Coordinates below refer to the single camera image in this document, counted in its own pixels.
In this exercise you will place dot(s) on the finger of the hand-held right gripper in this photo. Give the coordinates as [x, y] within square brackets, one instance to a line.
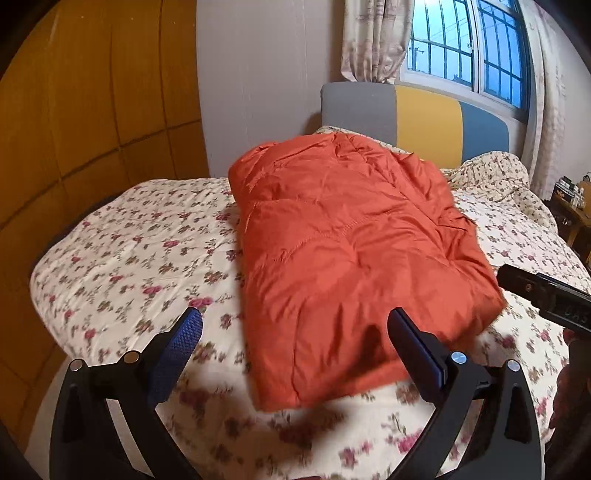
[521, 284]

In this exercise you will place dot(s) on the short patterned curtain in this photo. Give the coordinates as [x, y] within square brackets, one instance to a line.
[374, 41]

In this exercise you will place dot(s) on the long patterned curtain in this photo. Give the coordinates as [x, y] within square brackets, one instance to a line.
[549, 115]

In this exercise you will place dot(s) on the grey yellow blue headboard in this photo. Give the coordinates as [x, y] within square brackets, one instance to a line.
[425, 115]

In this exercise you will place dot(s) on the orange quilted jacket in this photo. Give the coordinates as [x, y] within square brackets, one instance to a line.
[346, 254]

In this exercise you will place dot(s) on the wooden wardrobe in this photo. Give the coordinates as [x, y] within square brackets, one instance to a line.
[92, 115]

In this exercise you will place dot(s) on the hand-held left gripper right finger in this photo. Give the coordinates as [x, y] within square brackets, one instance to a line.
[415, 341]

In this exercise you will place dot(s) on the wooden side desk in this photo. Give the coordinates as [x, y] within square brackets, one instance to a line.
[575, 226]

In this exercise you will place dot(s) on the floral bed quilt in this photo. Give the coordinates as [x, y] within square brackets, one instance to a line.
[115, 254]

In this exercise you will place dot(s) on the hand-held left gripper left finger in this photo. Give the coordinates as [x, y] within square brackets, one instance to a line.
[178, 350]

